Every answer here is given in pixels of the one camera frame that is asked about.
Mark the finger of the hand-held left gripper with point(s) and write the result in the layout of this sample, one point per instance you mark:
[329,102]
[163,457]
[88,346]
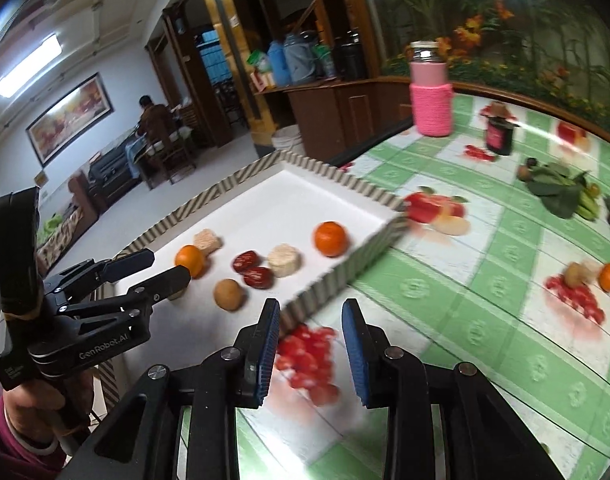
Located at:
[120,267]
[167,282]

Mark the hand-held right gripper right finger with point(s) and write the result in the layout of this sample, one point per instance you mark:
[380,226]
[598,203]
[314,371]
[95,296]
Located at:
[357,355]

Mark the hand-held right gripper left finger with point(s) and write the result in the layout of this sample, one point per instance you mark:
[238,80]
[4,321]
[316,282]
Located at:
[265,350]

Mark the small orange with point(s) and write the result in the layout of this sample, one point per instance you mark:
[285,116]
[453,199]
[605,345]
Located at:
[190,260]

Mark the brown longan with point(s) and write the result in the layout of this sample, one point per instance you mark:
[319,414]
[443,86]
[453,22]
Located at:
[230,294]
[575,273]

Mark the red date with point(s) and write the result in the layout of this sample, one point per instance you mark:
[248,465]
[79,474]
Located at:
[258,277]
[245,260]

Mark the round puffed rice cake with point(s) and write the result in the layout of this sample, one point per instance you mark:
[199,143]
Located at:
[284,260]

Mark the large orange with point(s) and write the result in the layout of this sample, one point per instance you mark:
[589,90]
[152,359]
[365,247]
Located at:
[330,238]

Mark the chevron-patterned white box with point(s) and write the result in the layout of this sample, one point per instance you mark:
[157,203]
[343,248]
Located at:
[285,200]

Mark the person's left forearm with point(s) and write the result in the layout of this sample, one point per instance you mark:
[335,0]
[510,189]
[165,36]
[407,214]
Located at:
[10,450]

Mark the person's left hand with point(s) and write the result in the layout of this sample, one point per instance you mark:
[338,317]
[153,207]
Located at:
[40,405]

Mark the green fruit-print tablecloth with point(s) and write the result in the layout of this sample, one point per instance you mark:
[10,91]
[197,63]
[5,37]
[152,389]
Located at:
[460,335]

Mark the wooden chair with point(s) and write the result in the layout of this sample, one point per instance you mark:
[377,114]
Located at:
[172,152]

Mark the white bucket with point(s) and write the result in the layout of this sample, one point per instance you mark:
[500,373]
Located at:
[287,140]

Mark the ceiling light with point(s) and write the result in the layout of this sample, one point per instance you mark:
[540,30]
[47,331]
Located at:
[27,67]

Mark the wooden side cabinet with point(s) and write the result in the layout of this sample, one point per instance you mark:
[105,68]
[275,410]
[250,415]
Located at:
[335,110]

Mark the blue plastic jug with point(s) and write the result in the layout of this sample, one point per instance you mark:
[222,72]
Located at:
[279,62]

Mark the small brown fruit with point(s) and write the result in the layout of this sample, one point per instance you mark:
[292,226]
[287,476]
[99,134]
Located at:
[524,172]

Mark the pink bottle with knit sleeve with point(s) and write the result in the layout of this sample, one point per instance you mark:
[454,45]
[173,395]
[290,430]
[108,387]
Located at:
[430,110]

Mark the dark green leaf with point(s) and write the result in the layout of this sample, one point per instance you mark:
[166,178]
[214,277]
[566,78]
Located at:
[555,190]

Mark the dark jar with cork lid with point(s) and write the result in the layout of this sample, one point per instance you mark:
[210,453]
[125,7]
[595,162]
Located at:
[500,135]

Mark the green bananas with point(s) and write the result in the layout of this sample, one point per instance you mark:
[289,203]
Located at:
[587,205]

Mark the framed wall painting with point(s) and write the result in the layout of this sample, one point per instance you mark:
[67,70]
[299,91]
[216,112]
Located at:
[67,117]

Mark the floral bamboo wall panel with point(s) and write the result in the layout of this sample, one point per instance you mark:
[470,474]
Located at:
[510,20]

